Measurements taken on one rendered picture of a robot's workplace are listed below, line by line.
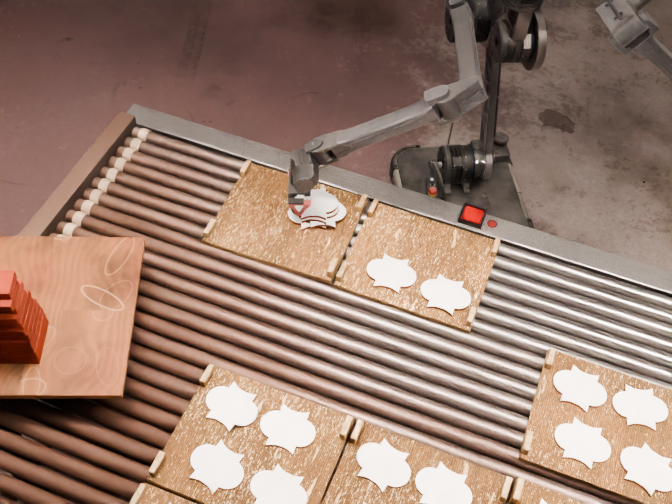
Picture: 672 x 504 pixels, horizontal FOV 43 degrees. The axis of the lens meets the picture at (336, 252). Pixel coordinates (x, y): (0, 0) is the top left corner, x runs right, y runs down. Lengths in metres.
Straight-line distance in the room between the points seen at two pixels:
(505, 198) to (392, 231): 1.20
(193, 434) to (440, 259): 0.89
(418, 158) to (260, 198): 1.29
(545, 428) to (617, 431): 0.19
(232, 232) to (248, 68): 2.11
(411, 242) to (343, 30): 2.44
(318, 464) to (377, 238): 0.75
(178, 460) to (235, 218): 0.79
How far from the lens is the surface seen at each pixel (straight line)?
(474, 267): 2.55
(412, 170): 3.75
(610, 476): 2.30
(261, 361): 2.33
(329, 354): 2.35
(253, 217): 2.61
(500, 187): 3.76
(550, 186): 4.17
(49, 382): 2.24
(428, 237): 2.60
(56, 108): 4.48
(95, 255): 2.44
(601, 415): 2.38
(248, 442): 2.20
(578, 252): 2.70
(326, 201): 2.60
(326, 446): 2.20
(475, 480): 2.21
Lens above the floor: 2.92
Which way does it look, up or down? 52 degrees down
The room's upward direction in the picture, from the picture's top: 4 degrees clockwise
